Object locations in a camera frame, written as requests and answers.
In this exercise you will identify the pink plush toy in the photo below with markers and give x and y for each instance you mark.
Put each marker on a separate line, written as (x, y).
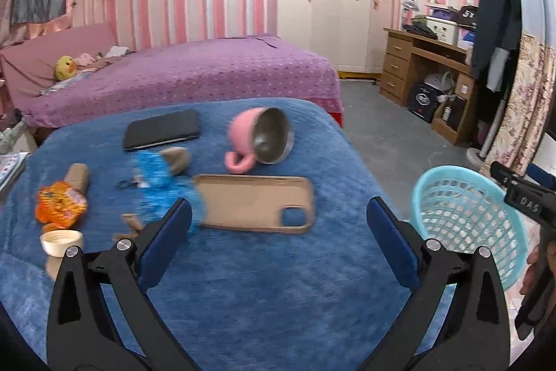
(86, 60)

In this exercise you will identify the yellow duck plush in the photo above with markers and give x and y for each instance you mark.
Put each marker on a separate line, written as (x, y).
(65, 69)

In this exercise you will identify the floral curtain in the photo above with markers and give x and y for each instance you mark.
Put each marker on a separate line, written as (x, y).
(527, 106)

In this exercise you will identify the wooden desk with drawers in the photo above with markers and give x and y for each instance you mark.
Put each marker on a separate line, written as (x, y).
(397, 64)

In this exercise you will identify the white appliance under desk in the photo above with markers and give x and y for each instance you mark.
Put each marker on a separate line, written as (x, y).
(438, 82)

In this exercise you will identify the dark hanging jacket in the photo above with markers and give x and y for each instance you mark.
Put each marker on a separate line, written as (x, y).
(495, 14)

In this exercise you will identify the beige cloth pouch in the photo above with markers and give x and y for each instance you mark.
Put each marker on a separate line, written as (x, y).
(176, 161)

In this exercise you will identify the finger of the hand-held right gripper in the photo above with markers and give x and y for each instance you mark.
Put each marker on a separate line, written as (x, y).
(504, 174)

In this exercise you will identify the orange snack packet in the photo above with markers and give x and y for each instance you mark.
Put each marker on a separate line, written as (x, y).
(61, 206)

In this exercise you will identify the blue plastic wrapper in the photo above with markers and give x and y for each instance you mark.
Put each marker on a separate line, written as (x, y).
(160, 188)

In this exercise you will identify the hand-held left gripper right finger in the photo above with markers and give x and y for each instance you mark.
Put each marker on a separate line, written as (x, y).
(391, 240)

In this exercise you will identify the black printed bag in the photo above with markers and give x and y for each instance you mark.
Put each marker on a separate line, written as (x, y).
(423, 101)

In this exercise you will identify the small brown cardboard scrap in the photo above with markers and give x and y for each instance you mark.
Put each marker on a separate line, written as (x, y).
(130, 223)

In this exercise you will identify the white fan stand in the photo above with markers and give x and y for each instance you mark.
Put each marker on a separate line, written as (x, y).
(478, 156)

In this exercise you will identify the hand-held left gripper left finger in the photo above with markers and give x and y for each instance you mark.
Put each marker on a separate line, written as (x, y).
(167, 240)

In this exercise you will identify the pink cup with metal lining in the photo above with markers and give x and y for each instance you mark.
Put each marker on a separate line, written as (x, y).
(243, 127)

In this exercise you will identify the brown cardboard tube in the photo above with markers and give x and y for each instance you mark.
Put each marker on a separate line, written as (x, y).
(78, 177)

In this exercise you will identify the light blue plastic basket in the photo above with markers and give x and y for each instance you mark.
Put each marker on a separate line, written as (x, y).
(460, 214)

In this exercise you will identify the dark clothes pile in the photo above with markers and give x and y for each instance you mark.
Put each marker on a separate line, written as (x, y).
(419, 31)

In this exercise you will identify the white storage box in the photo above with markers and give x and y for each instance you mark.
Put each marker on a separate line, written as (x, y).
(441, 30)

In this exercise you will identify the bed with purple bedspread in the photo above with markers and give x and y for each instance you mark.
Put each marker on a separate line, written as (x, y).
(195, 71)

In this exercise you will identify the beige phone case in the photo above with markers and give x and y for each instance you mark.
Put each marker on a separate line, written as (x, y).
(243, 201)

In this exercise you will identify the pink covered headboard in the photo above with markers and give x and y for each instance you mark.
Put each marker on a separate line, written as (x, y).
(43, 49)

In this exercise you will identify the person's right hand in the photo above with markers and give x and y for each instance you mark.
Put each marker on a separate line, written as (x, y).
(533, 269)

